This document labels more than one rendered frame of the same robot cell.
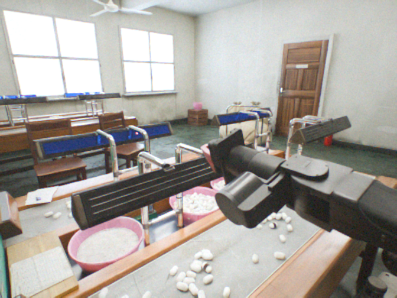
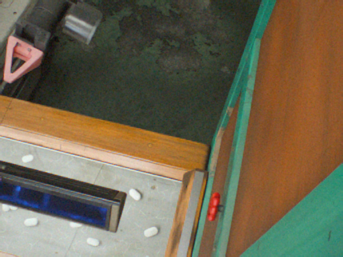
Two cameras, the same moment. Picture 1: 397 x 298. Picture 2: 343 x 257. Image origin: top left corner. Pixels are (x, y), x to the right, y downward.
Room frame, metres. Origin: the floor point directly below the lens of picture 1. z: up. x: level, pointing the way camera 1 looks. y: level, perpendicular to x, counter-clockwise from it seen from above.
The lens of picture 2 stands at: (0.55, 0.48, 1.86)
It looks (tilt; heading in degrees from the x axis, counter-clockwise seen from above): 62 degrees down; 225
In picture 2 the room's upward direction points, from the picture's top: 10 degrees clockwise
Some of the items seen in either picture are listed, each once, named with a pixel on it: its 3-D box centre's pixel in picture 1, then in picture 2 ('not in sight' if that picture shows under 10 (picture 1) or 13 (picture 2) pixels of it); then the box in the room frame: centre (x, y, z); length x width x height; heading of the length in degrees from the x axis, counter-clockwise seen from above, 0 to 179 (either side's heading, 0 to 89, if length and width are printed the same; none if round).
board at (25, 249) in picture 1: (39, 265); not in sight; (0.60, 0.51, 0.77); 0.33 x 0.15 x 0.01; 41
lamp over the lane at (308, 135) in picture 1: (324, 128); not in sight; (1.27, -0.70, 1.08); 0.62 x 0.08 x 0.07; 131
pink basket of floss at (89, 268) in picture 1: (108, 246); not in sight; (0.74, 0.34, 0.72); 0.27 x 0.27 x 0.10
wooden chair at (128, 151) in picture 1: (126, 148); not in sight; (2.90, 0.94, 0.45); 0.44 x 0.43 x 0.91; 155
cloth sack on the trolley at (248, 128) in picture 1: (250, 133); not in sight; (3.95, -0.90, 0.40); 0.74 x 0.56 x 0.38; 136
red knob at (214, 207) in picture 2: not in sight; (215, 207); (0.35, 0.39, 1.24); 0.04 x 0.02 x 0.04; 41
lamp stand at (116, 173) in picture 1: (126, 176); not in sight; (1.01, 0.34, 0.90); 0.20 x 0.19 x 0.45; 131
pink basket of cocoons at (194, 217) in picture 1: (196, 207); not in sight; (1.03, 0.01, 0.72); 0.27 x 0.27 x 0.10
